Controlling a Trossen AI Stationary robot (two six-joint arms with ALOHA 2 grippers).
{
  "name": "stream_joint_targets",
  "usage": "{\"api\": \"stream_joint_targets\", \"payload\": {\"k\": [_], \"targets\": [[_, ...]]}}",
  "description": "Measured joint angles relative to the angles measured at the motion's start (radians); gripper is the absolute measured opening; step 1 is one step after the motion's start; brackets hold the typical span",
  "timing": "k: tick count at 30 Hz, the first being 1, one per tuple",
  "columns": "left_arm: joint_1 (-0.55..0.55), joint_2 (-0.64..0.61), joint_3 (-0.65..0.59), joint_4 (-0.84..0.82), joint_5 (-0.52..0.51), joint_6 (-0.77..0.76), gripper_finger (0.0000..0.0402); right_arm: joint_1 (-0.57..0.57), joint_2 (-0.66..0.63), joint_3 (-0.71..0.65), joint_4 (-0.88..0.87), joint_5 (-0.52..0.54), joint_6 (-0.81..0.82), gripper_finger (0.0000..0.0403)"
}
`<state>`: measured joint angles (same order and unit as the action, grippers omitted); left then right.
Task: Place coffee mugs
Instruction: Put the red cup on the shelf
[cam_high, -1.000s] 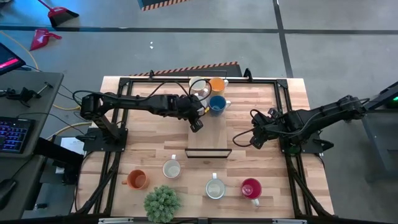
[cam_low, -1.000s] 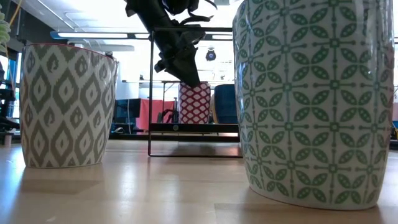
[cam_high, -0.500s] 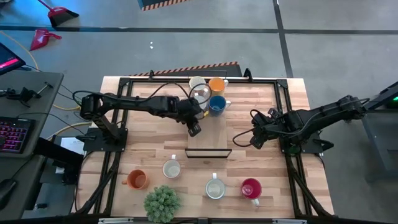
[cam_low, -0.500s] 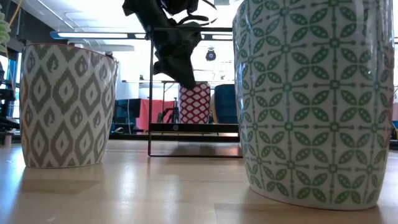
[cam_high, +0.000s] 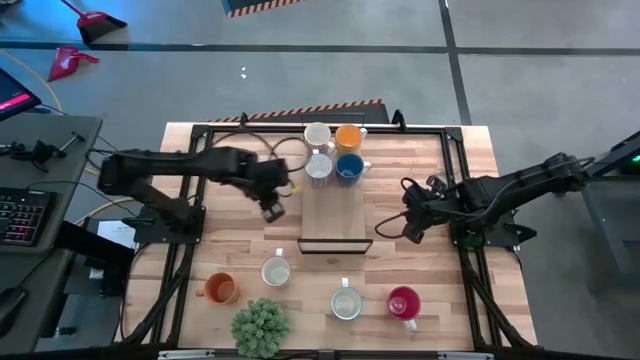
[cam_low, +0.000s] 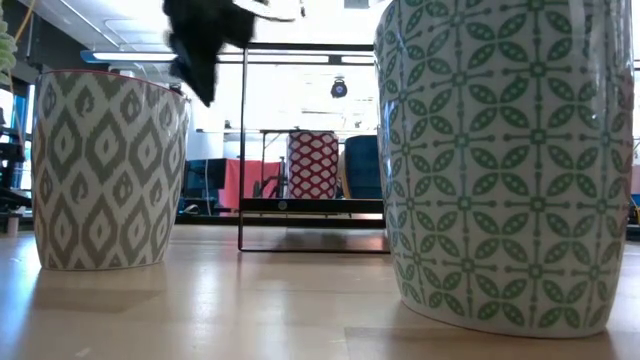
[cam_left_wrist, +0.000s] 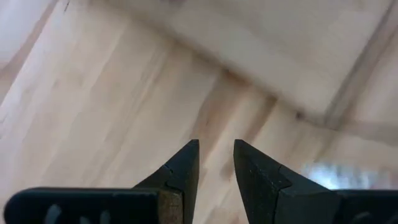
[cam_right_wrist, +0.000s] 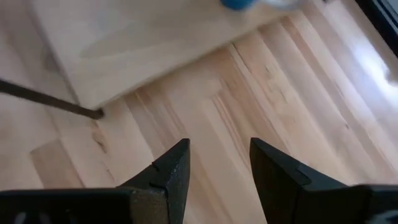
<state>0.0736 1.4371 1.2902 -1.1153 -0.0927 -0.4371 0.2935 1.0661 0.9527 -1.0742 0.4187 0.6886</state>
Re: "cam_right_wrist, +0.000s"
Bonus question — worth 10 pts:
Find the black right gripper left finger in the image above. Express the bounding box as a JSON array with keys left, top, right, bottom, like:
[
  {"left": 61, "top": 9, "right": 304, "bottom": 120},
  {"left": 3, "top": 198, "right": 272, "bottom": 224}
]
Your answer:
[{"left": 0, "top": 139, "right": 191, "bottom": 224}]

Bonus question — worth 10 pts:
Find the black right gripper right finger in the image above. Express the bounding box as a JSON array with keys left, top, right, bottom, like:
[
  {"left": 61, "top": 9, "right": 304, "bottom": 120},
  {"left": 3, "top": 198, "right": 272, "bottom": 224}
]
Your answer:
[{"left": 249, "top": 138, "right": 398, "bottom": 224}]

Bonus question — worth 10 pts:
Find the blue mug white handle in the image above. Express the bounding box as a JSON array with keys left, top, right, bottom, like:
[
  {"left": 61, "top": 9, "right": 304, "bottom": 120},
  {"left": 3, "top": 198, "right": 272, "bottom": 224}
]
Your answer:
[{"left": 220, "top": 0, "right": 302, "bottom": 11}]

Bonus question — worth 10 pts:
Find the black metal wood shelf rack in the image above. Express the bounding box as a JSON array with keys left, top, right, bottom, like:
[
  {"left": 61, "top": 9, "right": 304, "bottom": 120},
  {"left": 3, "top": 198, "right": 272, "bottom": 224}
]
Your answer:
[{"left": 0, "top": 0, "right": 299, "bottom": 121}]

